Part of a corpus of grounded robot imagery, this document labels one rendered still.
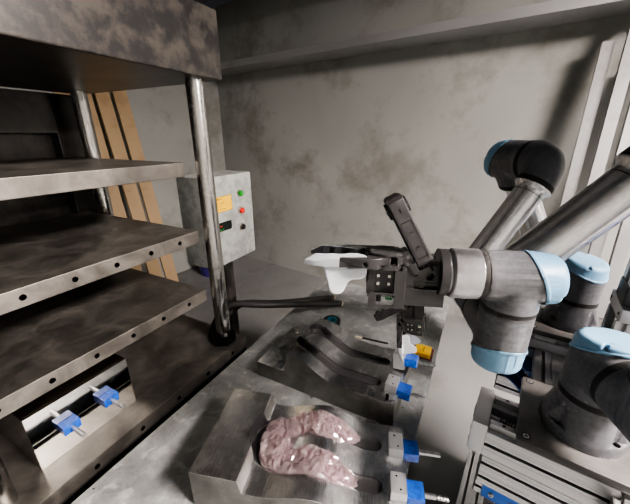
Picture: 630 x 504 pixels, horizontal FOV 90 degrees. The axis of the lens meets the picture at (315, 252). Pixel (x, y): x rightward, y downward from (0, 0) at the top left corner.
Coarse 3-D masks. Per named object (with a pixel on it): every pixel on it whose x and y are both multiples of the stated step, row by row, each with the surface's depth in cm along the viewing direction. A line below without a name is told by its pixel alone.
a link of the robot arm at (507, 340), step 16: (464, 304) 57; (480, 304) 49; (480, 320) 49; (496, 320) 46; (512, 320) 45; (528, 320) 45; (480, 336) 49; (496, 336) 47; (512, 336) 46; (528, 336) 46; (480, 352) 49; (496, 352) 47; (512, 352) 47; (496, 368) 48; (512, 368) 48
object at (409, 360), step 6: (396, 348) 109; (396, 354) 105; (408, 354) 107; (414, 354) 107; (396, 360) 105; (408, 360) 104; (414, 360) 103; (420, 360) 104; (396, 366) 106; (402, 366) 105; (408, 366) 104; (414, 366) 103; (432, 366) 102
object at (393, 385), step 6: (390, 378) 99; (396, 378) 99; (390, 384) 97; (396, 384) 97; (402, 384) 98; (408, 384) 98; (384, 390) 98; (390, 390) 97; (396, 390) 96; (402, 390) 96; (408, 390) 96; (402, 396) 96; (408, 396) 95; (414, 396) 96; (420, 396) 95
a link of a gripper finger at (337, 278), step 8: (312, 256) 47; (320, 256) 46; (328, 256) 45; (336, 256) 45; (344, 256) 45; (352, 256) 45; (360, 256) 45; (312, 264) 46; (320, 264) 46; (328, 264) 45; (336, 264) 45; (328, 272) 46; (336, 272) 46; (344, 272) 46; (352, 272) 46; (360, 272) 46; (328, 280) 46; (336, 280) 46; (344, 280) 47; (336, 288) 47; (344, 288) 47
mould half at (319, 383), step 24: (288, 336) 129; (312, 336) 117; (336, 336) 120; (264, 360) 115; (288, 360) 107; (312, 360) 106; (336, 360) 111; (360, 360) 112; (288, 384) 111; (312, 384) 105; (336, 384) 101; (360, 384) 101; (384, 384) 100; (360, 408) 99; (384, 408) 94
